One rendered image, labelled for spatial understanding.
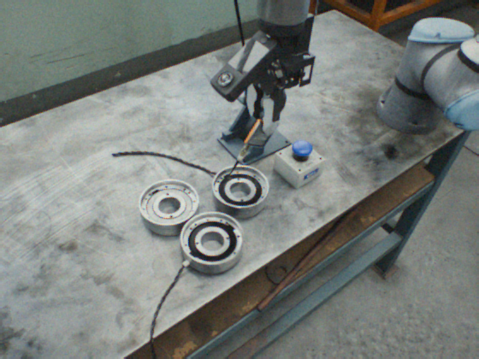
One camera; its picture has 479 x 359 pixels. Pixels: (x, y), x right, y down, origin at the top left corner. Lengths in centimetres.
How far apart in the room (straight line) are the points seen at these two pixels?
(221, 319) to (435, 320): 98
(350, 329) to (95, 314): 108
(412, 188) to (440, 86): 46
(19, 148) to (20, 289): 34
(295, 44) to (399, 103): 40
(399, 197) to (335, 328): 57
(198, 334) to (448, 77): 70
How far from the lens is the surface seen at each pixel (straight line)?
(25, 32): 226
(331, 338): 158
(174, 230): 74
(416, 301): 175
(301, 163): 83
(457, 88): 87
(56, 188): 88
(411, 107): 102
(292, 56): 69
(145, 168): 87
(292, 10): 62
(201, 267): 69
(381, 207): 120
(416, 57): 97
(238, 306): 97
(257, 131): 74
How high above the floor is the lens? 142
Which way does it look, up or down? 47 degrees down
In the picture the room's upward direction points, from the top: 4 degrees clockwise
